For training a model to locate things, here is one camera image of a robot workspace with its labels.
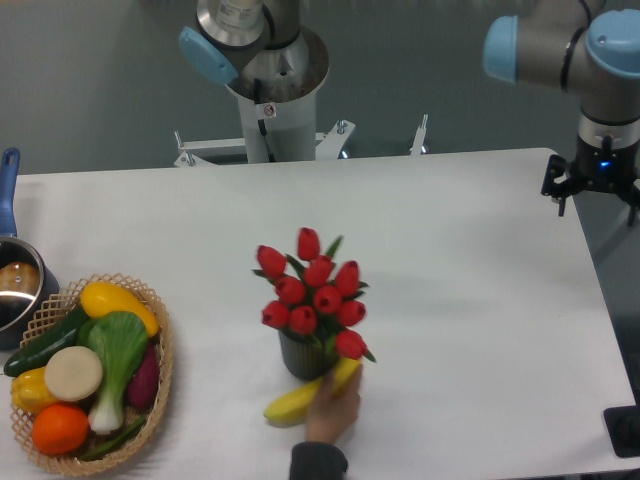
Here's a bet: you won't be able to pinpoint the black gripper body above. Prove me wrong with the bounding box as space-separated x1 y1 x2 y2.
547 114 639 196

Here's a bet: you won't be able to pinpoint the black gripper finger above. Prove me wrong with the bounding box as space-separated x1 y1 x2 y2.
619 188 640 226
541 176 575 217

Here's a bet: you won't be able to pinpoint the red tulip bouquet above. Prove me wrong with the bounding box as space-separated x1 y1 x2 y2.
253 227 376 362

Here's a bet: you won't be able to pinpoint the yellow banana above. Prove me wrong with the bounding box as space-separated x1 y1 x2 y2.
263 359 361 427

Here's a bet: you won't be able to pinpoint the silver robot base column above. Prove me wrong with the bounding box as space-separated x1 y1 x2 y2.
178 1 329 163

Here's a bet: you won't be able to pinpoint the dark grey sleeve forearm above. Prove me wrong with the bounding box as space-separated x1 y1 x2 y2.
289 441 349 480

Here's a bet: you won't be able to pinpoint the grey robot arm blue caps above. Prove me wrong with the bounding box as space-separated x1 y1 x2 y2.
483 1 639 225

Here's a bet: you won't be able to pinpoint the dark grey ribbed vase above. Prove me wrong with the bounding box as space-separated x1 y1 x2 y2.
279 331 339 381

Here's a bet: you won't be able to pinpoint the person's hand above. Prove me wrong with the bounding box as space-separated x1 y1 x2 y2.
305 365 363 445

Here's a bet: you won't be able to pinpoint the black device at edge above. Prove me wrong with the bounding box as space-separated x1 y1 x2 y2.
603 405 639 458

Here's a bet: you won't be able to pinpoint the purple sweet potato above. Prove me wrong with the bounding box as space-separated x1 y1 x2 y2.
126 344 160 410

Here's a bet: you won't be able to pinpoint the green bok choy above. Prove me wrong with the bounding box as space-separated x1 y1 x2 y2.
78 311 148 435

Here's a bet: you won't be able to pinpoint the yellow squash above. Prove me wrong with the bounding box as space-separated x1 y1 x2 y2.
80 281 160 338

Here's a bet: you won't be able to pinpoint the woven wicker basket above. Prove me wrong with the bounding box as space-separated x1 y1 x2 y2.
5 274 173 477

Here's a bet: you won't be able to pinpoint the dark green cucumber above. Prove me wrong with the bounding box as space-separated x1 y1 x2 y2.
4 306 89 377

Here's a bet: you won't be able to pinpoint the beige round bun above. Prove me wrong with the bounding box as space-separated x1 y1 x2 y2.
44 346 103 402

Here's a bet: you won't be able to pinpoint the green bean pod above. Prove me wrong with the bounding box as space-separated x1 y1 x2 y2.
78 416 147 462

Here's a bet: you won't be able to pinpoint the orange fruit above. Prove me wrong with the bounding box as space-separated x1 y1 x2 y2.
31 403 89 456

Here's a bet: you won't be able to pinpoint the yellow bell pepper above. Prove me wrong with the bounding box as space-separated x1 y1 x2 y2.
11 367 61 414

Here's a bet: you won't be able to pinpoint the white metal base frame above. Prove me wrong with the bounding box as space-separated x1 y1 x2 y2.
173 113 430 167

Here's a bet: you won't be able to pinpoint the blue handled saucepan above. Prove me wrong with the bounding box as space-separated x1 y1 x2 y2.
1 147 59 351

